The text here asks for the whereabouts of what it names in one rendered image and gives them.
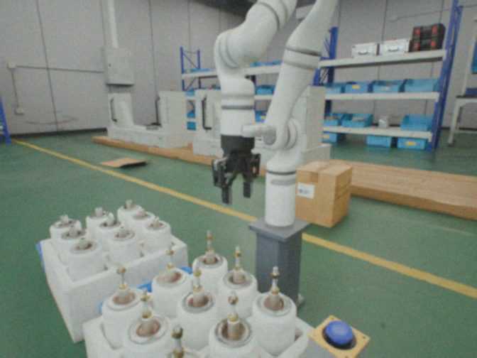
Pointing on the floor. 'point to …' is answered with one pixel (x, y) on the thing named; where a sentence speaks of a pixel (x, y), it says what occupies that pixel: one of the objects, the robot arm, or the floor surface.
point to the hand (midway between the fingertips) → (237, 195)
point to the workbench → (464, 90)
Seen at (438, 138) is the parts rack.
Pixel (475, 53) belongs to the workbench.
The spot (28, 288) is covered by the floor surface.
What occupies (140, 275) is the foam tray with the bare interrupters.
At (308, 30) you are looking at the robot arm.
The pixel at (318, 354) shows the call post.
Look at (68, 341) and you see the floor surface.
